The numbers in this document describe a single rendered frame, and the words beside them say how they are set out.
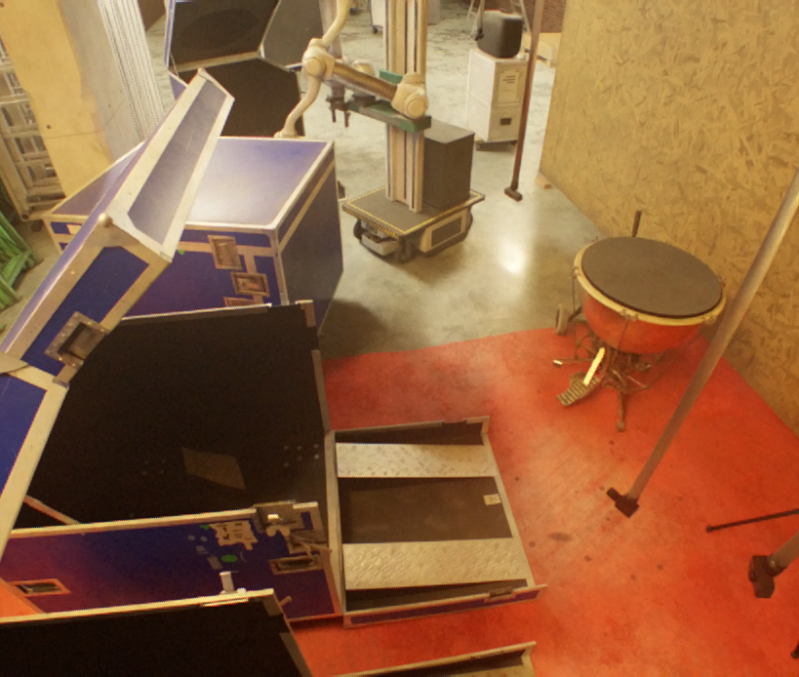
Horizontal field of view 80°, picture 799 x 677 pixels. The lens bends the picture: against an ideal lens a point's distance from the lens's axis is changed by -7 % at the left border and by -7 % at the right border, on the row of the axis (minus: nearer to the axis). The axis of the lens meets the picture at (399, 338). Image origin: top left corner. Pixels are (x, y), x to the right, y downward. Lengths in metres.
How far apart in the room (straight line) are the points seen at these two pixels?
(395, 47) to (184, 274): 2.07
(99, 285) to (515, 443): 2.21
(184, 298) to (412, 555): 1.60
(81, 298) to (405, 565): 1.65
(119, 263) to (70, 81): 2.49
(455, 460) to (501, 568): 0.56
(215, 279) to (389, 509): 1.34
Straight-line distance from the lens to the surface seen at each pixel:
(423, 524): 2.40
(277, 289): 2.41
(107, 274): 0.91
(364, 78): 3.17
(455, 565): 2.27
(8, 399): 0.74
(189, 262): 2.53
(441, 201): 3.91
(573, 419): 2.92
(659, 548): 2.63
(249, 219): 2.34
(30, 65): 3.37
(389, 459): 2.46
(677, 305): 2.50
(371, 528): 2.39
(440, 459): 2.53
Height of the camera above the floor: 2.14
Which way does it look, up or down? 42 degrees down
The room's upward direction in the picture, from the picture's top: straight up
